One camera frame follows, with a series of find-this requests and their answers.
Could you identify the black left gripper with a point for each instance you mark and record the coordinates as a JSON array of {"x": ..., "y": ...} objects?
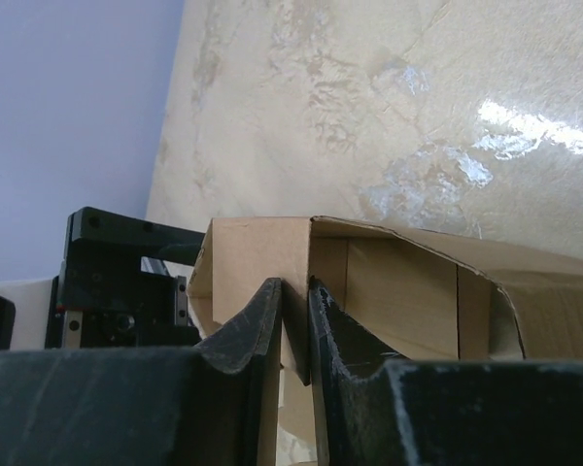
[{"x": 113, "y": 288}]

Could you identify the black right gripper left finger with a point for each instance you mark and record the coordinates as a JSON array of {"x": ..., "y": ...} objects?
[{"x": 212, "y": 404}]

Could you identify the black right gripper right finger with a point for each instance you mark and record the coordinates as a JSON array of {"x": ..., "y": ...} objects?
[{"x": 373, "y": 406}]

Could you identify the brown cardboard paper box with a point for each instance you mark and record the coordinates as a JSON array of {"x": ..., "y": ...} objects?
[{"x": 425, "y": 294}]

